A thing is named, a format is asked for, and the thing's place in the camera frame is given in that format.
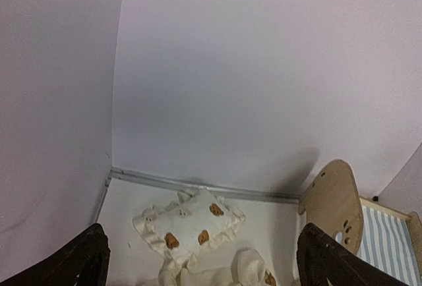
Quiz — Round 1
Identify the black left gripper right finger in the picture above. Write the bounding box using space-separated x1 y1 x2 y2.
297 222 405 285

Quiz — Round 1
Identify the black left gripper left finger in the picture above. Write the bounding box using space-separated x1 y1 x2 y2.
1 223 110 285

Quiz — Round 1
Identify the large bear print cushion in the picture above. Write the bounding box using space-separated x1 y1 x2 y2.
158 248 277 285

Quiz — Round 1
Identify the blue striped bed mattress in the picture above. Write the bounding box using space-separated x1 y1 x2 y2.
334 198 413 286

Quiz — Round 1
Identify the small bear print pillow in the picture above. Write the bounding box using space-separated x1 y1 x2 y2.
133 188 246 272

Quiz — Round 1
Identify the wooden pet bed frame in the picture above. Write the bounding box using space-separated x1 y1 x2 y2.
297 159 421 266

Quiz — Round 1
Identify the aluminium table edge rail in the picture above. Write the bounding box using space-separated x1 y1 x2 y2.
91 167 299 223

